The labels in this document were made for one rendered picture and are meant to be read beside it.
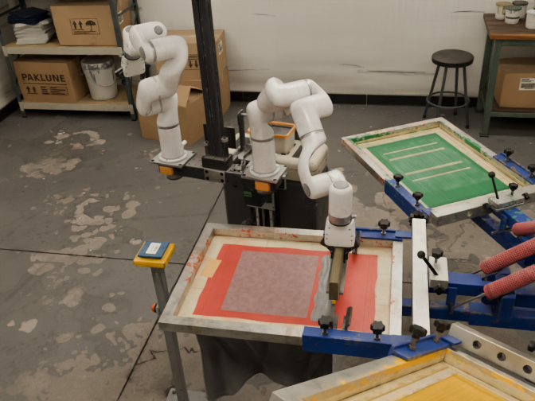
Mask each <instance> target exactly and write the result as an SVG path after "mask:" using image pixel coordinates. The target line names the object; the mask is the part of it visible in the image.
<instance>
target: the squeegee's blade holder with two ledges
mask: <svg viewBox="0 0 535 401"><path fill-rule="evenodd" d="M332 263H333V259H331V263H330V272H329V277H328V281H327V286H326V293H327V294H328V293H329V282H330V273H331V268H332ZM347 263H348V260H346V263H343V268H342V278H341V284H340V290H339V294H340V295H343V292H344V286H345V280H346V269H347Z"/></svg>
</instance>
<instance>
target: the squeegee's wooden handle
mask: <svg viewBox="0 0 535 401"><path fill-rule="evenodd" d="M344 250H345V248H344V247H335V249H334V258H333V263H332V268H331V273H330V282H329V300H336V301H338V297H339V290H340V284H341V278H342V268H343V256H344Z"/></svg>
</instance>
